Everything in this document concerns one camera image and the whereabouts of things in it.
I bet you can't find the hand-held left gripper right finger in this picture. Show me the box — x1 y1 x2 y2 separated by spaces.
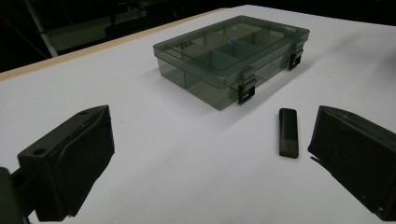
307 105 396 222

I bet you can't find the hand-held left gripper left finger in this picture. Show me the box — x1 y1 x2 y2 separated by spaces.
17 105 116 222

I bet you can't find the small black rectangular block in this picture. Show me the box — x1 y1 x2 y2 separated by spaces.
278 107 300 160

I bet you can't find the transparent grey compartment storage box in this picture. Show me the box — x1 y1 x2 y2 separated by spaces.
152 15 311 112

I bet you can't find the light wooden table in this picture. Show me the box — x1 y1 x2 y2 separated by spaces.
0 7 230 83

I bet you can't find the white desk leg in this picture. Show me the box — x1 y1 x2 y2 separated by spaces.
22 0 59 59

